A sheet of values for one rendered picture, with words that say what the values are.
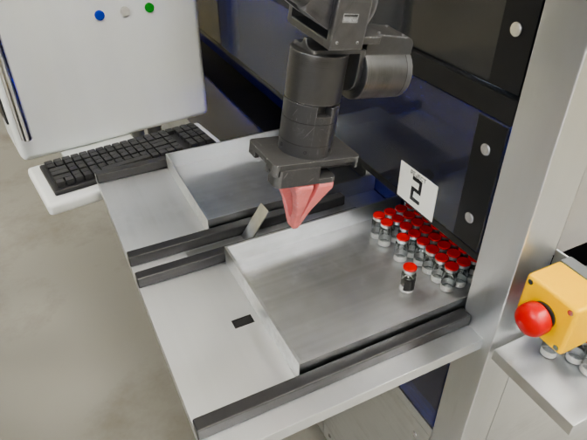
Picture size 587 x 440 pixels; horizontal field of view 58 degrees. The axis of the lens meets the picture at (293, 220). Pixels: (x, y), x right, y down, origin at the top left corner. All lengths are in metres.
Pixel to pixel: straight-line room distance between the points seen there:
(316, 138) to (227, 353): 0.34
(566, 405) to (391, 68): 0.46
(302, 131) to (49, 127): 0.97
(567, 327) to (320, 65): 0.39
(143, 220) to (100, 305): 1.20
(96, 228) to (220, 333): 1.85
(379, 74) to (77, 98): 0.98
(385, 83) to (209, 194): 0.56
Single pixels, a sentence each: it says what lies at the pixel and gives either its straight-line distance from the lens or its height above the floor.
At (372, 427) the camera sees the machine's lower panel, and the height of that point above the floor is 0.40.
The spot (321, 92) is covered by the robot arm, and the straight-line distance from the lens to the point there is 0.52.
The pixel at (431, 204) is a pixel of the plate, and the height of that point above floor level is 1.02.
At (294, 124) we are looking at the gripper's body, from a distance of 0.53.
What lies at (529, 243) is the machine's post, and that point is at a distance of 0.68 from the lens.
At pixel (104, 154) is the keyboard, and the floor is 0.83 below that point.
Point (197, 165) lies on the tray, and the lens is 1.14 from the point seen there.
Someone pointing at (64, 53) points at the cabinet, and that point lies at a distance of 1.38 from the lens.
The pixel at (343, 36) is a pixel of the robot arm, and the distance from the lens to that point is 0.49.
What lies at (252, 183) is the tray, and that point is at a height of 0.88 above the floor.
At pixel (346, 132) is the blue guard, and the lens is 0.94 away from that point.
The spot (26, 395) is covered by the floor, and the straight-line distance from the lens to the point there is 1.97.
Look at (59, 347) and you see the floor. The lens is 2.07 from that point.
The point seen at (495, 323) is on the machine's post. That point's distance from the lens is 0.76.
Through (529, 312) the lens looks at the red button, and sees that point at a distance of 0.66.
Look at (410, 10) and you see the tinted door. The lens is 0.78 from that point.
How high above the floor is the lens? 1.44
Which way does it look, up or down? 36 degrees down
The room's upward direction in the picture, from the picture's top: straight up
